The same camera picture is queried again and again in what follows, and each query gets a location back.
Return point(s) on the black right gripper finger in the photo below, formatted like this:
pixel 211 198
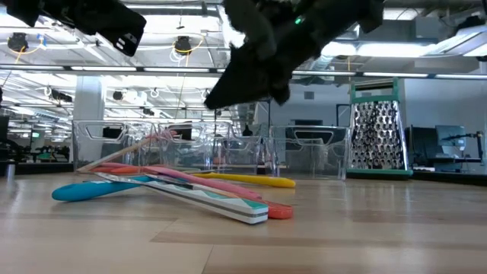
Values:
pixel 247 95
pixel 239 74

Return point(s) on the background desk monitor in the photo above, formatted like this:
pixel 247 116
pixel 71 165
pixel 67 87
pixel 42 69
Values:
pixel 451 137

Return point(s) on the white pillar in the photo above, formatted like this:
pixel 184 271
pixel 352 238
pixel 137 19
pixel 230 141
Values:
pixel 87 114

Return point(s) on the yellow silicone spoon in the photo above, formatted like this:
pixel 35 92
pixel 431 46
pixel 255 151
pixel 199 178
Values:
pixel 266 181

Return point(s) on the long ceiling light bar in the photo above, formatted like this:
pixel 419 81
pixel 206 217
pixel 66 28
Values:
pixel 114 69

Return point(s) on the clear plastic bin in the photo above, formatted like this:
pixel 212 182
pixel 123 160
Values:
pixel 198 152
pixel 91 152
pixel 308 156

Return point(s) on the pink silicone spoon spatula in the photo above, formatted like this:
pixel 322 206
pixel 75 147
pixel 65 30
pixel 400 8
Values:
pixel 209 180

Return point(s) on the blue silicone spoon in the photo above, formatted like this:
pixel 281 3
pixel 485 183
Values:
pixel 83 190

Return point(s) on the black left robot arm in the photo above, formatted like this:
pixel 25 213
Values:
pixel 19 9

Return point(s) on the silver metal post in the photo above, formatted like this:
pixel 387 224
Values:
pixel 10 171

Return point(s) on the teal steel box grater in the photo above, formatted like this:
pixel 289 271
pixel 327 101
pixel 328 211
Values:
pixel 380 144

